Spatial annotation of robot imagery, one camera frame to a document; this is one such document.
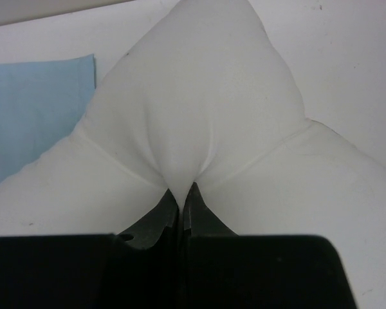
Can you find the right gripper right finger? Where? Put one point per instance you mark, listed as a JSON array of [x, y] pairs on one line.
[[199, 220]]

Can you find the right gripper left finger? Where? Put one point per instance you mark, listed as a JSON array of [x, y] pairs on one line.
[[147, 231]]

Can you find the white pillow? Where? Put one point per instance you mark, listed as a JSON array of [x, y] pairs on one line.
[[202, 98]]

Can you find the light blue pillowcase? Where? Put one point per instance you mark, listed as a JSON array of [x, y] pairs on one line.
[[40, 103]]

